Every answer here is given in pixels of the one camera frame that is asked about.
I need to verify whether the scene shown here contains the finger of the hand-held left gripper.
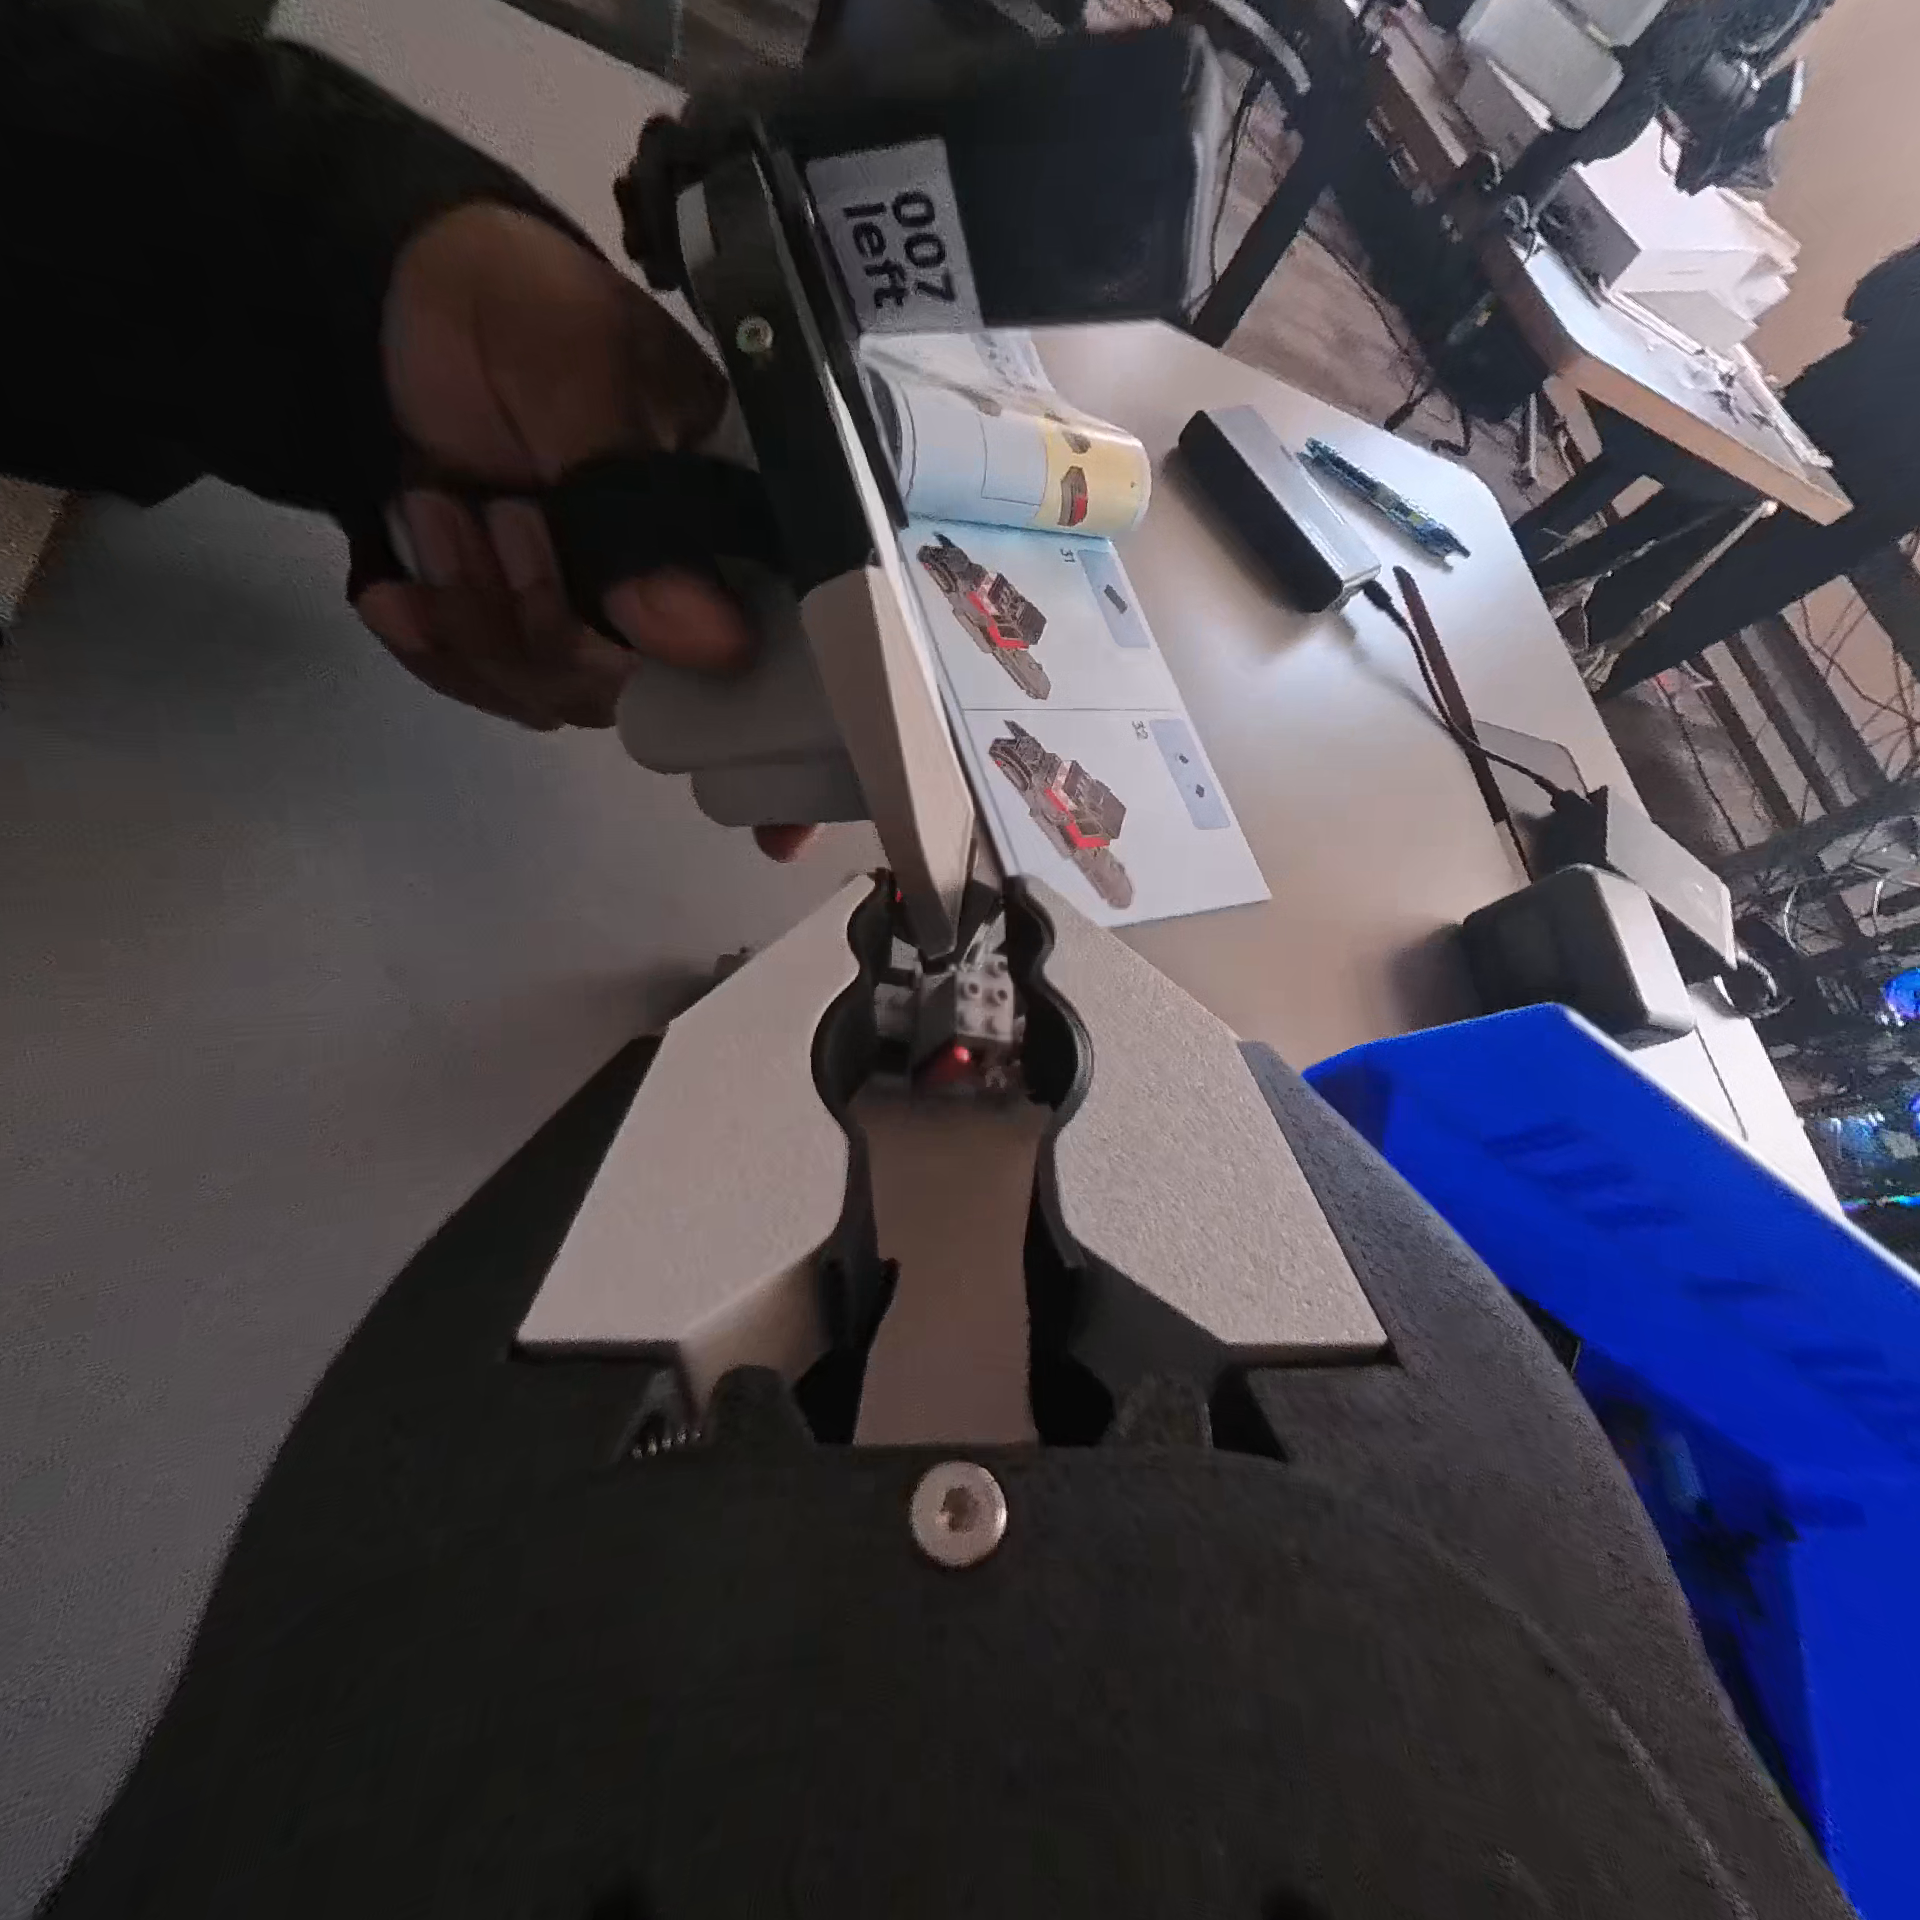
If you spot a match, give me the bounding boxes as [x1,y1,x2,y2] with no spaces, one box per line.
[799,561,992,964]

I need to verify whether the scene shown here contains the white flat boxes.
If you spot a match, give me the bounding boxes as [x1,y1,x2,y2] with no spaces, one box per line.
[1440,0,1801,309]

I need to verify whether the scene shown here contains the black camera rig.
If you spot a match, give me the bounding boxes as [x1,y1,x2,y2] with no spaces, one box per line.
[1662,0,1808,194]

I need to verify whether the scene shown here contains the blue plastic bin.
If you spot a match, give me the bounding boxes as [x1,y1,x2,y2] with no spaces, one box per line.
[1302,1002,1920,1920]

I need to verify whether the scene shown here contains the brick instruction booklet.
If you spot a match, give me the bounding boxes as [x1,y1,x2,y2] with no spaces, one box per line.
[856,328,1278,926]

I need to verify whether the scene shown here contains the blue patterned pen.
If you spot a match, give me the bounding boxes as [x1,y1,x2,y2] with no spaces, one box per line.
[1302,440,1469,561]

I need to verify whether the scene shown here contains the grey-brown desk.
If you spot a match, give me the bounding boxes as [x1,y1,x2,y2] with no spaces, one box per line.
[0,0,1848,1920]

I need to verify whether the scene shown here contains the toy brick truck model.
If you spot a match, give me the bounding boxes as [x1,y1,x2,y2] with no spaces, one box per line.
[862,885,1043,1113]

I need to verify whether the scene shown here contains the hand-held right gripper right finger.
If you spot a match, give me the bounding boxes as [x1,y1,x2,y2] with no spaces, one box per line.
[1008,873,1392,1412]

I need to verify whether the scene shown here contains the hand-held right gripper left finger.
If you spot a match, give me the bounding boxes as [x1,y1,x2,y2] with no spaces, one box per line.
[514,873,903,1396]

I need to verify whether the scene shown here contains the black power bank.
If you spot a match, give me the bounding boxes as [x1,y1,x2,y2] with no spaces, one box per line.
[1177,404,1382,614]

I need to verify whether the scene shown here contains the person's left hand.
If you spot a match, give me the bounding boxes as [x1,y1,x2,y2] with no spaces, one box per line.
[351,201,824,867]

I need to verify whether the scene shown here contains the dark brown cable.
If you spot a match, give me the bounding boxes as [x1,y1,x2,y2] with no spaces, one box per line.
[1358,566,1592,873]

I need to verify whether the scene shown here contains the dark grey power adapter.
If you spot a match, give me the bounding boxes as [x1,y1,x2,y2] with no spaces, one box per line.
[1462,867,1696,1046]

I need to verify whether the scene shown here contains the background work table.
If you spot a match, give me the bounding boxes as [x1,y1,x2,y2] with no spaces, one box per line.
[1477,141,1863,699]

